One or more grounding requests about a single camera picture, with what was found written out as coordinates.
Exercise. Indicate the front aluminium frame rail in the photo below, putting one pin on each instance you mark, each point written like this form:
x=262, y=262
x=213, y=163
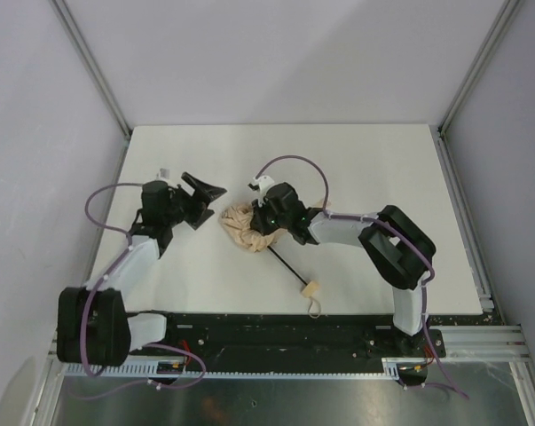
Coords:
x=484, y=339

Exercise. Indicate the left aluminium frame post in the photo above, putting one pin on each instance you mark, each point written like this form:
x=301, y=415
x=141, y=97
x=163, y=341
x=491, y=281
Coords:
x=90, y=64

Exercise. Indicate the right aluminium frame post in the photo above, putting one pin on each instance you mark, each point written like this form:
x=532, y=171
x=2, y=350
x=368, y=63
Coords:
x=495, y=35

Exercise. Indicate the beige and black folding umbrella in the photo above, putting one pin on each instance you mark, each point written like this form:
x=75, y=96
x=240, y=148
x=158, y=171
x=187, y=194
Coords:
x=236, y=221

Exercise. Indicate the aluminium frame post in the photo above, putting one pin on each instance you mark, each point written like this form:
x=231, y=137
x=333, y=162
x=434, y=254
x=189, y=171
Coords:
x=90, y=64
x=495, y=35

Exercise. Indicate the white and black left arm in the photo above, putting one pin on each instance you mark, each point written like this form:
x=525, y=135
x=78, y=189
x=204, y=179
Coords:
x=94, y=328

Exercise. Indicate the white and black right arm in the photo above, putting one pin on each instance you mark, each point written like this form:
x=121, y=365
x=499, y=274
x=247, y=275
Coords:
x=400, y=251

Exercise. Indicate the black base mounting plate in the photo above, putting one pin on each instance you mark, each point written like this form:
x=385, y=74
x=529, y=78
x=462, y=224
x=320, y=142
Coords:
x=271, y=362

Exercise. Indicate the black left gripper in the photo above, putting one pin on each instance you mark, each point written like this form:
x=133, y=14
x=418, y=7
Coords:
x=195, y=204

